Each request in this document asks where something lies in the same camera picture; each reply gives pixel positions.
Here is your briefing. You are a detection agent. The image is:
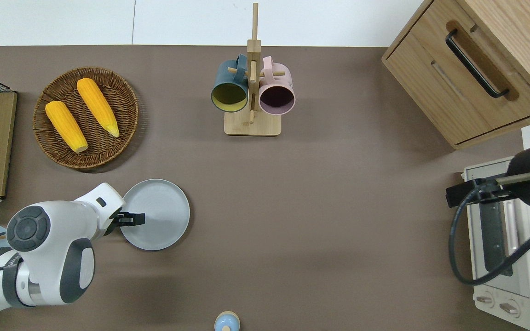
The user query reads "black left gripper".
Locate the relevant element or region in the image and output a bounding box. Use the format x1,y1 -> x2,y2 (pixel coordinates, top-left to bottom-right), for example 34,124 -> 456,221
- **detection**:
104,208 -> 146,236

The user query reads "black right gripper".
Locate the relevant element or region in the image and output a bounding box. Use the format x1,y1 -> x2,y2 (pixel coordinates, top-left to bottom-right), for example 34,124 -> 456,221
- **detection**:
446,145 -> 530,210

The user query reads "gray round plate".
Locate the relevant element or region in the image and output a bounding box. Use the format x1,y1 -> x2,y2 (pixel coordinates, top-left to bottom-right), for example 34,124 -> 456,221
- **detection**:
121,179 -> 190,251

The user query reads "brown wicker basket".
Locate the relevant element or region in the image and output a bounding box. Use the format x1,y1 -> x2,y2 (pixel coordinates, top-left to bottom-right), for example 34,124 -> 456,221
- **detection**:
33,67 -> 139,170

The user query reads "yellow corn cob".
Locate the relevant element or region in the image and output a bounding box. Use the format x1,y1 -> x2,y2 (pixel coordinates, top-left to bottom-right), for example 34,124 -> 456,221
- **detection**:
45,101 -> 88,154
76,78 -> 121,138

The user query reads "light wooden cabinet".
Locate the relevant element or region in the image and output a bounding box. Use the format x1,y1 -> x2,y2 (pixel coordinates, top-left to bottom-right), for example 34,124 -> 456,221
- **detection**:
381,0 -> 530,150

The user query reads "wooden mug tree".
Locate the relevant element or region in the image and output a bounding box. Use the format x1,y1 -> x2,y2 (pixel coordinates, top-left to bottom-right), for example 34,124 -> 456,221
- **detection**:
224,3 -> 286,137

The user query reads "dark teal mug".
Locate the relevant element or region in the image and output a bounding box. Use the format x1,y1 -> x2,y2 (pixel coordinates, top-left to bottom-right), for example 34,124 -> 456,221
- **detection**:
211,54 -> 250,113

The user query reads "pink mug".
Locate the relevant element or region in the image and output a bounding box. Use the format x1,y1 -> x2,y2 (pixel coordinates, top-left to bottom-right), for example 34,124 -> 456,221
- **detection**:
259,56 -> 296,115

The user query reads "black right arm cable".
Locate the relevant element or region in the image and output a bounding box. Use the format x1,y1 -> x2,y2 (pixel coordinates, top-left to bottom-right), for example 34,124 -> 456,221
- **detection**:
448,172 -> 530,286

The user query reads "black cabinet handle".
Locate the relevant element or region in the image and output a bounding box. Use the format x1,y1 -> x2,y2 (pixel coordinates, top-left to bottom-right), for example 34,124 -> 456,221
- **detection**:
446,29 -> 509,98

